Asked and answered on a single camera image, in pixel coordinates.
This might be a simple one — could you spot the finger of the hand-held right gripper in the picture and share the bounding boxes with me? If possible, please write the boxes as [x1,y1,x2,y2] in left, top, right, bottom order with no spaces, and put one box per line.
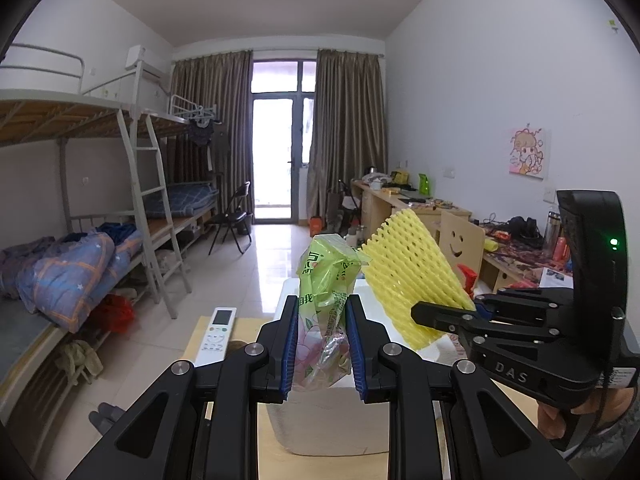
[475,286,577,319]
[411,301,562,345]

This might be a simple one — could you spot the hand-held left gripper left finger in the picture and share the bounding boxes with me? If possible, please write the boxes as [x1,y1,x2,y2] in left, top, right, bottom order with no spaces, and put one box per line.
[65,294,301,480]

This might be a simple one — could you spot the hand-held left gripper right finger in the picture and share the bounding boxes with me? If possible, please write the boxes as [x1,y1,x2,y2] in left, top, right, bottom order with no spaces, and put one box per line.
[345,294,581,480]

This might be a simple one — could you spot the yellow foam net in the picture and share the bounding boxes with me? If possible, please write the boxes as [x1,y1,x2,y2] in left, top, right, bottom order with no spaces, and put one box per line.
[360,210,477,352]

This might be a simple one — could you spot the white foam box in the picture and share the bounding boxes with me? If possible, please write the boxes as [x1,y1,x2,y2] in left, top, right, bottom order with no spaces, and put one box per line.
[257,279,468,457]

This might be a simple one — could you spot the green plastic bag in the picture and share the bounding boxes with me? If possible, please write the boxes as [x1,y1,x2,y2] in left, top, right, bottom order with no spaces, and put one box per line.
[295,234,372,392]

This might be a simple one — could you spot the person's right hand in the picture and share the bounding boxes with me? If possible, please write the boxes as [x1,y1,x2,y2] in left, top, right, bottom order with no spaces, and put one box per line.
[537,385,637,442]

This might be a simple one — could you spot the red snack packet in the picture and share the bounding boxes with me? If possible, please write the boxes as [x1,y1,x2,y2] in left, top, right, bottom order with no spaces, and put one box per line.
[457,264,481,297]

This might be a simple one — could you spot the printed desk mat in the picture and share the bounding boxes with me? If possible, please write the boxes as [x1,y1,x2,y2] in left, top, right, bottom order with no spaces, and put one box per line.
[482,232,573,281]

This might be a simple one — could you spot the black headphones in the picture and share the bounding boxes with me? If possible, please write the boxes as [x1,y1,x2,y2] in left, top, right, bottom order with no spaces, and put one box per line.
[507,216,543,248]

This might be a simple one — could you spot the steel thermos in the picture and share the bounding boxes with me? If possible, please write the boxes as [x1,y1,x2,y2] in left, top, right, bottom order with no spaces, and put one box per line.
[544,211,563,253]

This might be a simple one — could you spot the white remote control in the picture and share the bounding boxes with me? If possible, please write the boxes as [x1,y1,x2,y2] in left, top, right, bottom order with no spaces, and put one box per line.
[194,307,237,368]

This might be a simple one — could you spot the wooden smiley face chair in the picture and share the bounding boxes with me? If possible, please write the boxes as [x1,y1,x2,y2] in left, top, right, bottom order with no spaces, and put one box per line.
[439,209,486,281]

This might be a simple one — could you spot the wooden desk with drawers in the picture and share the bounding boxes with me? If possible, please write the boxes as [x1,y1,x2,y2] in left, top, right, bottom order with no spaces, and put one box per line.
[350,180,472,256]

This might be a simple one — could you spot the black folding chair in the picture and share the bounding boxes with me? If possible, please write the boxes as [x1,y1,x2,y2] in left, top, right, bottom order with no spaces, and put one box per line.
[206,181,255,257]

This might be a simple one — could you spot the red plastic bag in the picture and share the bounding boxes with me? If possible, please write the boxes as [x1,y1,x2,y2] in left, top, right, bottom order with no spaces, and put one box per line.
[90,294,136,333]

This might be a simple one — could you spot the folded blue checked bedding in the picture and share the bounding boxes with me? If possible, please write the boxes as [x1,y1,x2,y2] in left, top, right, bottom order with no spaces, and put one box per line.
[142,181,221,220]

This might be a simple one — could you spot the grey slippers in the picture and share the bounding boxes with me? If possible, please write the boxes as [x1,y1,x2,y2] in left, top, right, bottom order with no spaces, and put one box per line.
[89,402,126,436]

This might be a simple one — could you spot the glass balcony door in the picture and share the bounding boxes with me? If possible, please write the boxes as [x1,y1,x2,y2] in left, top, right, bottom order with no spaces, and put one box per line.
[250,59,318,221]

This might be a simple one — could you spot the white bunk bed ladder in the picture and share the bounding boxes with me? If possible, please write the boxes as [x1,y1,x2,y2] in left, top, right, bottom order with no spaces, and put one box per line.
[116,107,193,320]

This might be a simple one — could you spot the beige cloth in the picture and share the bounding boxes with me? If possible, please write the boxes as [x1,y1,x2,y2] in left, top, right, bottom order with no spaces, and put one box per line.
[54,340,103,386]

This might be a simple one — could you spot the brown curtain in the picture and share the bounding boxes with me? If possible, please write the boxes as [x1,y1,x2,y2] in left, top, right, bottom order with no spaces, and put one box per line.
[310,49,390,233]
[170,50,253,211]

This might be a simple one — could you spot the dark hanging clothes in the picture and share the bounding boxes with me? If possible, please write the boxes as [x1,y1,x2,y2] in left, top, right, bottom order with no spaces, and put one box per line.
[187,120,228,173]

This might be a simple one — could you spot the blue plaid quilt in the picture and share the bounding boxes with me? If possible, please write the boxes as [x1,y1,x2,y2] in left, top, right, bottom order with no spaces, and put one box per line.
[0,230,146,333]

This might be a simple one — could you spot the white metal bunk bed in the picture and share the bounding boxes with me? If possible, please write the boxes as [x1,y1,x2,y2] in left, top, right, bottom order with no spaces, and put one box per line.
[135,60,222,261]
[0,42,193,411]

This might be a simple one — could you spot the white air conditioner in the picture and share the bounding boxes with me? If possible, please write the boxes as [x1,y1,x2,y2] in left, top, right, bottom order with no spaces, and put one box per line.
[125,45,173,73]

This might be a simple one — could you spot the cartoon wall poster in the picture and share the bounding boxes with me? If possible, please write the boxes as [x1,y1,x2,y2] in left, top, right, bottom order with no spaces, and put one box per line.
[509,127,551,180]

